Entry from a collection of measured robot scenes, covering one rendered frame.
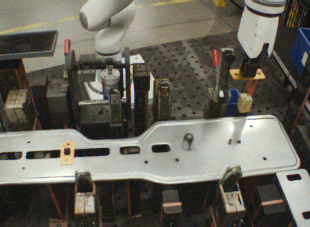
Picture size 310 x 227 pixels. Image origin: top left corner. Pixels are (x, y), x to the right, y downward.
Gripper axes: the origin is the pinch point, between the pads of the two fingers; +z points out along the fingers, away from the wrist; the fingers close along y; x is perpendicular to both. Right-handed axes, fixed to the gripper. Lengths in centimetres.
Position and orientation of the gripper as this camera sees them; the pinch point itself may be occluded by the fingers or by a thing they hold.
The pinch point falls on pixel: (248, 66)
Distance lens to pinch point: 78.5
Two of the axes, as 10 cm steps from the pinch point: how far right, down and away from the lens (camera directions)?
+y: 1.1, 6.9, -7.1
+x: 9.9, -0.6, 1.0
